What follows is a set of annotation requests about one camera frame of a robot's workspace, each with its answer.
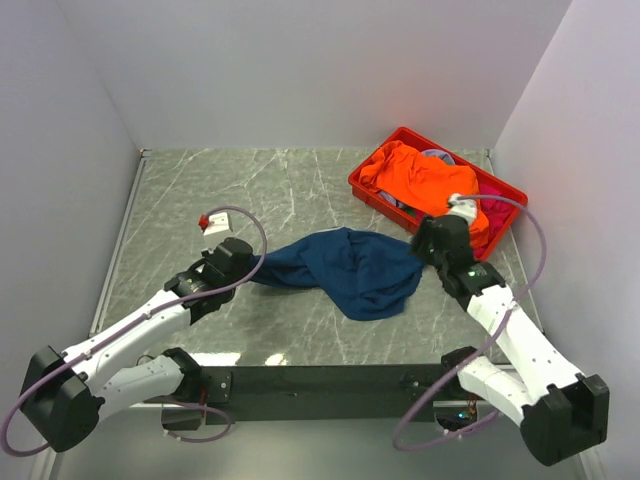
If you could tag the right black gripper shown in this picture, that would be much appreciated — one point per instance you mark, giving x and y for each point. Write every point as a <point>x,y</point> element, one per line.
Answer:
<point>424,234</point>

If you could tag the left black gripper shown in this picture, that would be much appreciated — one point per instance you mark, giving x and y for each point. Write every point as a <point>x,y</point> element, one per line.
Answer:
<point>207,253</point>

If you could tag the blue mickey t shirt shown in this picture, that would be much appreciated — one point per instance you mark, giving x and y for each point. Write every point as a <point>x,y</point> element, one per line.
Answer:
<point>368,276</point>

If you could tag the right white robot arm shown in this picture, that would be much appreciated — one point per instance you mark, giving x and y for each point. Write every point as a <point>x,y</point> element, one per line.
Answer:
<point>559,410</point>

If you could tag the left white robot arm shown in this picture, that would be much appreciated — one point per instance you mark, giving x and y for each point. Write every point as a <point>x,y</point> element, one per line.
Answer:
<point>65,395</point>

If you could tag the red plastic bin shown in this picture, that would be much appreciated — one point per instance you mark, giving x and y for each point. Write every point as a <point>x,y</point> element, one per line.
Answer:
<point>490,188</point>

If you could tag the orange t shirt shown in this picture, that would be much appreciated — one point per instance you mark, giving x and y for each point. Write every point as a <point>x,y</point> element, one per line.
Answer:
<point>398,175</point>

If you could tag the magenta t shirt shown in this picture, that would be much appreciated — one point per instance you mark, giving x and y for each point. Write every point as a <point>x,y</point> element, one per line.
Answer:
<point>497,213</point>

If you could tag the lavender t shirt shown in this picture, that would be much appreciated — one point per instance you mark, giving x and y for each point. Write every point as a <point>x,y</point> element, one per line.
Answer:
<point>445,156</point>

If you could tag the black base beam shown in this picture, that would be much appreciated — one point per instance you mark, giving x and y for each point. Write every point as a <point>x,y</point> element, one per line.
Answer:
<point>343,392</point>

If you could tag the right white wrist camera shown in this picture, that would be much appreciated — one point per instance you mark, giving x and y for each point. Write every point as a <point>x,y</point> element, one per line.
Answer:
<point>462,207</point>

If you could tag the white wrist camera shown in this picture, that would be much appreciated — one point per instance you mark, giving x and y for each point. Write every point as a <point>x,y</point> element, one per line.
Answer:
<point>462,207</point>
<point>215,228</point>

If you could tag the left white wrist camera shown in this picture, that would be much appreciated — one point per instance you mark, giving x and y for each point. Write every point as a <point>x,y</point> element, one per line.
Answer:
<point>215,228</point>

